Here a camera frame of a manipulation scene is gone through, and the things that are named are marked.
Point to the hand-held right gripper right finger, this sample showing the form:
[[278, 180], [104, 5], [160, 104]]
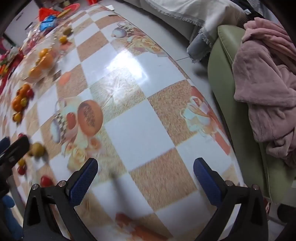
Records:
[[207, 183]]

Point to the orange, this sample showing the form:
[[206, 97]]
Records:
[[44, 52], [35, 72], [47, 61], [25, 88], [16, 103]]

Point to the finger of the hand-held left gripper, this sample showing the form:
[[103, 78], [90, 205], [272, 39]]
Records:
[[4, 144], [17, 149]]

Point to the checkered printed tablecloth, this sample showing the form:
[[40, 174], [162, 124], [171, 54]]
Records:
[[138, 139]]

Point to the pink fleece blanket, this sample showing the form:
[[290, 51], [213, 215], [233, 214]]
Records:
[[266, 81]]

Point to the red plate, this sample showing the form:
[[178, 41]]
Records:
[[70, 7]]

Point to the pile of red packages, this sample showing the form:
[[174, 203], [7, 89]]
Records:
[[10, 60]]

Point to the clear glass bowl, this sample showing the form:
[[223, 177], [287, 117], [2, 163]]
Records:
[[55, 54]]

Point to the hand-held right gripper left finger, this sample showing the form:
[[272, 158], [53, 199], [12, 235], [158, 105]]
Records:
[[85, 178]]

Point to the green sofa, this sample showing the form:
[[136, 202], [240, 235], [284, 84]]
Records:
[[222, 76]]

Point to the blue snack packet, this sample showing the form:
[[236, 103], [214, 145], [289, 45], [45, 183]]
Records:
[[48, 23]]

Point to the light grey fringed blanket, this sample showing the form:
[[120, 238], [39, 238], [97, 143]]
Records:
[[185, 11]]

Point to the longan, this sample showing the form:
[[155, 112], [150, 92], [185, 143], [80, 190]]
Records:
[[67, 30], [37, 149]]

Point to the red plastic bag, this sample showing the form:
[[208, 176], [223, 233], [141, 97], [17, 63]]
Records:
[[47, 12]]

